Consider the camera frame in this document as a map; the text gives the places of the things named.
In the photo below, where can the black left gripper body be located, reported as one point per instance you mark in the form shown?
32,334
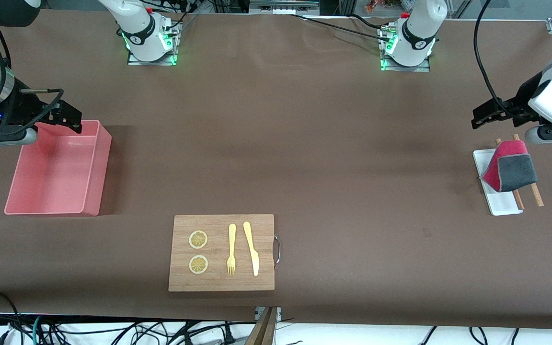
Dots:
524,98

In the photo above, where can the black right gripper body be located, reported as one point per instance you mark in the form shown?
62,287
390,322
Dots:
21,106

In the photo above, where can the red and grey cloth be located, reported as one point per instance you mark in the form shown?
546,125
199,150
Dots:
515,172

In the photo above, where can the pink plastic bin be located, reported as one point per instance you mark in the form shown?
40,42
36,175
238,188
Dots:
55,177

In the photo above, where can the white rectangular tray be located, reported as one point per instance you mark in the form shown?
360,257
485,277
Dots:
501,203

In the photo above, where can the toy lemon slice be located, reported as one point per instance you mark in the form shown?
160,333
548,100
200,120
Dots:
198,239
198,264

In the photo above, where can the yellow plastic fork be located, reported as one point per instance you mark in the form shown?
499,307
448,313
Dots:
232,239

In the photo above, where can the bamboo cutting board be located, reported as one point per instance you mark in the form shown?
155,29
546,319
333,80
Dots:
218,282

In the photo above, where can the yellow plastic knife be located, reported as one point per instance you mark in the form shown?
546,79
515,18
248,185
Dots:
252,249

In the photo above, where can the black power plug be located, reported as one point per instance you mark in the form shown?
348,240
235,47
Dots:
228,338

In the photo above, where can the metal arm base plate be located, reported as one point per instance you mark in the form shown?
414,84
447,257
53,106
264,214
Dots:
173,48
424,68

